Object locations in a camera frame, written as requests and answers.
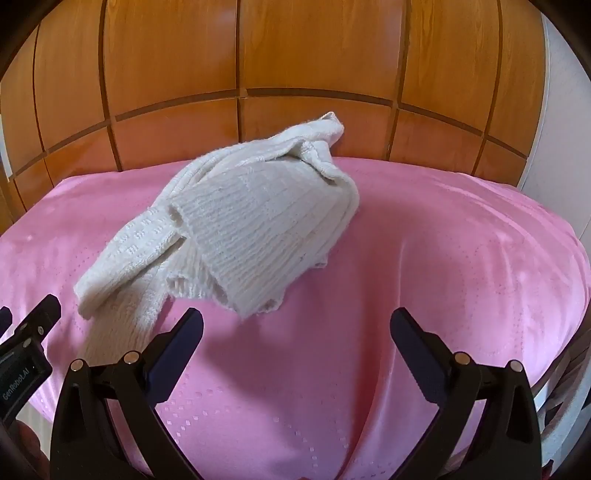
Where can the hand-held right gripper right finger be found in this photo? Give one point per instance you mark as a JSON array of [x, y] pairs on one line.
[[415, 351]]

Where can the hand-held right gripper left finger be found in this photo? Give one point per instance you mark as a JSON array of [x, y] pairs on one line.
[[178, 351]]

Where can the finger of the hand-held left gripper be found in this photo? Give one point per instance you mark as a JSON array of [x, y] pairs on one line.
[[39, 318], [4, 319]]

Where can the white knit sweater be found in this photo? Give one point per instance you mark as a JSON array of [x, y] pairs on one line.
[[249, 217]]

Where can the pink bed blanket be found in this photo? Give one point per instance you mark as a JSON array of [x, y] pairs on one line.
[[415, 258]]

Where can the dark patterned cloth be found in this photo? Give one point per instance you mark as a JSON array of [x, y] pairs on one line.
[[565, 369]]

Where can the wooden panelled headboard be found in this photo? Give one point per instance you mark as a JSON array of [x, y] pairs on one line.
[[295, 69]]

